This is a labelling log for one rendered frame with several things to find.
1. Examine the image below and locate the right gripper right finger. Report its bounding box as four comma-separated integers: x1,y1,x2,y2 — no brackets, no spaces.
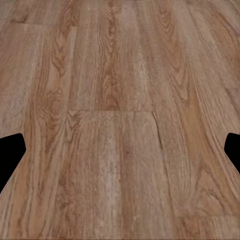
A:
224,133,240,173

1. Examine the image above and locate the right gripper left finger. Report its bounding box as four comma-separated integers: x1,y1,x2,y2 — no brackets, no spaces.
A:
0,133,26,193

